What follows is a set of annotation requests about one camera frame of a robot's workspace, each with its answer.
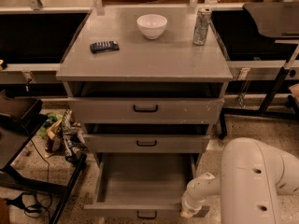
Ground grey middle drawer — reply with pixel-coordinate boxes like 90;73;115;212
84;134;209;153

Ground grey top drawer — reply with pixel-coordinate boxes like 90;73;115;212
68;97;224;124

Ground grey drawer cabinet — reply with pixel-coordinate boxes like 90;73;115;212
56;5;235;221

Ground white ceramic bowl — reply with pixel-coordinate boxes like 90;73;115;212
136;14;167;39

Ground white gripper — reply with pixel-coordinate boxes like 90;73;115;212
180;173;221;218

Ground black desk right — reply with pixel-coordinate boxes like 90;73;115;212
212;2;298;138

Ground silver drink can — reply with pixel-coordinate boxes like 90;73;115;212
193;8;212;46

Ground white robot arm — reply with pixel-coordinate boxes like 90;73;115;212
180;138;299;224

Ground black tray on table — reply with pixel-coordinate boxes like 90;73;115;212
0;90;42;125

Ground pile of snack bags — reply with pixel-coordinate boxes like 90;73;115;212
38;109;88;165

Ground grey drawer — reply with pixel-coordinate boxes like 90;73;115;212
68;97;224;124
84;153;195;219
84;134;209;153

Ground black cable on floor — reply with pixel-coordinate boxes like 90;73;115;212
4;137;54;220

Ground grey bottom drawer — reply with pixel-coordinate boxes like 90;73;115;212
84;153;195;219

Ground black chip bag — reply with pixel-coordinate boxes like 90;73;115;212
90;40;120;54

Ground black side table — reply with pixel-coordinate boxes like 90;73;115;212
0;114;87;224

